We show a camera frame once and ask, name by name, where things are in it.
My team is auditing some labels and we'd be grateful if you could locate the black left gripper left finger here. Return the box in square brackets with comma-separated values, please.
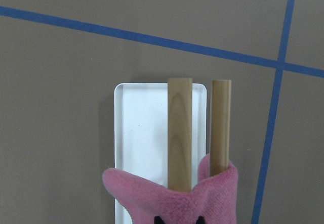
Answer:
[154, 216, 164, 224]

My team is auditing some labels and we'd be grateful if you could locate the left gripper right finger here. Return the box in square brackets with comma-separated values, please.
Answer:
[195, 216, 204, 224]

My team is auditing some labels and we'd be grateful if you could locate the magenta microfiber cloth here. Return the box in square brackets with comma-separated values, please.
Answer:
[102, 155, 238, 223]

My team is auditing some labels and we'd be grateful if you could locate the white rectangular tray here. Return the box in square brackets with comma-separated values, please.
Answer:
[114, 83, 207, 223]

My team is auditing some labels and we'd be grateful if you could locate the wooden rack rod outer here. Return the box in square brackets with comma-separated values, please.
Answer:
[210, 80, 231, 176]

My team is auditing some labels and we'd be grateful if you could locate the wooden rack rod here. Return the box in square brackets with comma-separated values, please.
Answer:
[210, 80, 231, 176]
[168, 78, 192, 192]

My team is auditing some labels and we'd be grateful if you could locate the wooden rack rod inner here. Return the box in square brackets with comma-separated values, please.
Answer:
[168, 78, 192, 192]

